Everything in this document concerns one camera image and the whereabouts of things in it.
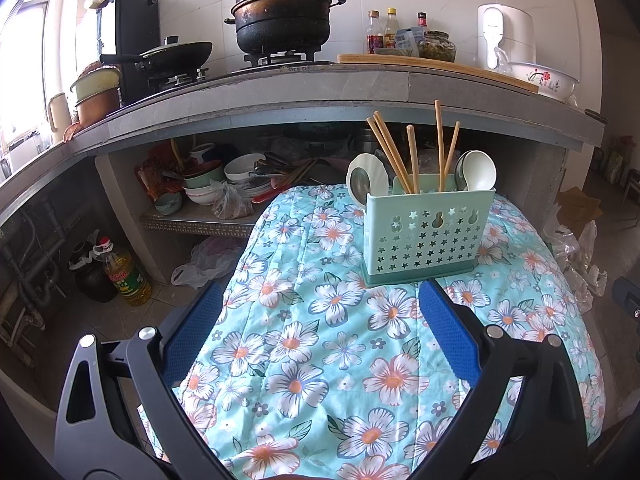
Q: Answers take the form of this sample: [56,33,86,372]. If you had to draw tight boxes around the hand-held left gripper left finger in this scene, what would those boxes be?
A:
[54,280,228,480]

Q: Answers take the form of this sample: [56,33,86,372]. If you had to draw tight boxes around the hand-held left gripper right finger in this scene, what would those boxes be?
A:
[419,279,588,480]

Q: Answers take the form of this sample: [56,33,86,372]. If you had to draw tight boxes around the green plastic utensil holder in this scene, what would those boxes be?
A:
[361,175,497,289]

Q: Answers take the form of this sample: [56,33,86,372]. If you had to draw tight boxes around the white plastic spoon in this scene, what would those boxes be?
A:
[462,150,498,193]
[346,152,390,206]

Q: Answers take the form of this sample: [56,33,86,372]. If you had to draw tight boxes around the metal spoon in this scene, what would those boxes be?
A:
[452,150,476,191]
[349,167,370,206]

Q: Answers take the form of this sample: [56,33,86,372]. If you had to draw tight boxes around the bundle of bamboo chopsticks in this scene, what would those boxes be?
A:
[366,100,462,195]

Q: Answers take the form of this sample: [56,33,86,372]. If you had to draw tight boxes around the crumpled plastic bag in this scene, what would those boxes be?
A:
[542,220,608,301]

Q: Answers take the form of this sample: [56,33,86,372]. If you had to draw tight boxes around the white plastic bag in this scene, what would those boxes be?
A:
[171,237,246,288]

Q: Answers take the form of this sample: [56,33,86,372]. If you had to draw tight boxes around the cooking oil bottle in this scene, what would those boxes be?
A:
[97,236,152,308]

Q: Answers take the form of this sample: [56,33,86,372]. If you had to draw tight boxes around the cardboard box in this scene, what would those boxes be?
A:
[555,186,603,241]

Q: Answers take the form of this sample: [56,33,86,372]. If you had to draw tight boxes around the dark ceramic jar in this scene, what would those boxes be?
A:
[67,242,118,304]

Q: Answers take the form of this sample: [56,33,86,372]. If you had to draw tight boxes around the teal floral blanket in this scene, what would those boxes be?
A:
[137,182,606,480]

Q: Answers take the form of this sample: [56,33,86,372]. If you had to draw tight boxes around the small teal bowl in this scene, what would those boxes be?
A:
[154,192,183,216]

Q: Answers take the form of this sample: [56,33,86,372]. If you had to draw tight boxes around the knotted plastic bag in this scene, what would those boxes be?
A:
[212,182,253,220]

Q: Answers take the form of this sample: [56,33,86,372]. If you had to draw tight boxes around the stack of white bowls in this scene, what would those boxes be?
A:
[182,185,226,207]

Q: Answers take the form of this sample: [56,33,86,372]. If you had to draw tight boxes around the green bowl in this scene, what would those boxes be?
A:
[182,167,226,191]

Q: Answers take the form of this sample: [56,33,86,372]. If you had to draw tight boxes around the red plastic bag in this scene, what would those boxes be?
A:
[135,142,186,201]

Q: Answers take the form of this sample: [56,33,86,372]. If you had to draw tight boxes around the grey drain pipes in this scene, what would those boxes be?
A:
[0,200,71,346]

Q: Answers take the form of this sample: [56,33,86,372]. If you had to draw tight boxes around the white bowl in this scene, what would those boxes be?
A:
[223,153,266,183]

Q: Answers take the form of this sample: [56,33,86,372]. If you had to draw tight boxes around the white pitcher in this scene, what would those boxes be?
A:
[190,143,218,166]

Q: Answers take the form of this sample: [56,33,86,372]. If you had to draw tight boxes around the floral enamel basin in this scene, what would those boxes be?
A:
[507,61,581,101]

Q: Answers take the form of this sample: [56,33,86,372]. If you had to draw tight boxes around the copper pot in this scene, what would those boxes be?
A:
[74,87,122,128]

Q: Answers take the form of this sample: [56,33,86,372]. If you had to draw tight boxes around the cream mug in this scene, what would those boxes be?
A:
[47,92,73,133]

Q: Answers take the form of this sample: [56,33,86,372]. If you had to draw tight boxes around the black gas stove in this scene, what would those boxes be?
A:
[145,50,336,92]

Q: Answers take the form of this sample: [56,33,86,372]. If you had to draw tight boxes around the wooden cutting board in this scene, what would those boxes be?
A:
[337,52,541,95]

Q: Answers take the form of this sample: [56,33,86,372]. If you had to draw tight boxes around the concrete kitchen counter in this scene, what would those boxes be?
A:
[0,57,608,286]

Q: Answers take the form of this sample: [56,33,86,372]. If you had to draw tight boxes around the cream enamel basin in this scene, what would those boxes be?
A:
[70,66,122,101]

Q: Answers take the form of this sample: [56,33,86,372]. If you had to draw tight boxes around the black wok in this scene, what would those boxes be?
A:
[100,40,214,73]

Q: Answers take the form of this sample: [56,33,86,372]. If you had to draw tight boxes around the glass wok lid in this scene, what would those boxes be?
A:
[140,35,198,58]

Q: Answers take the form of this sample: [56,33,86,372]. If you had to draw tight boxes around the glass pickle jar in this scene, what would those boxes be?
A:
[417,30,457,63]

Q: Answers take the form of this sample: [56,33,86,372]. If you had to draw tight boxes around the white kitchen appliance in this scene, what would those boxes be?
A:
[476,3,537,71]

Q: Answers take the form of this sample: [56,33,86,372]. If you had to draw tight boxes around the blue packet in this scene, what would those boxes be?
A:
[395,27,421,56]

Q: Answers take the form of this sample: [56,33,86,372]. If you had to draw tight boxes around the red label sauce bottle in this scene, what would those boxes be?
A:
[367,10,385,55]

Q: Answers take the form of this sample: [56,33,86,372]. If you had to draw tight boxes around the yellow cap sauce bottle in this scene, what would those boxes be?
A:
[384,7,399,51]

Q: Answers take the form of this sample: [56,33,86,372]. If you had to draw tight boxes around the black box appliance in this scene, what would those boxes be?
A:
[97,0,161,106]

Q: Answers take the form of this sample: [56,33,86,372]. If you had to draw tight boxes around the black cooking pot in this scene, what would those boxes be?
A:
[223,0,347,56]

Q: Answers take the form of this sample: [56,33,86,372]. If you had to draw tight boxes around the red utensil handle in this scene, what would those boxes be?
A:
[251,185,296,204]

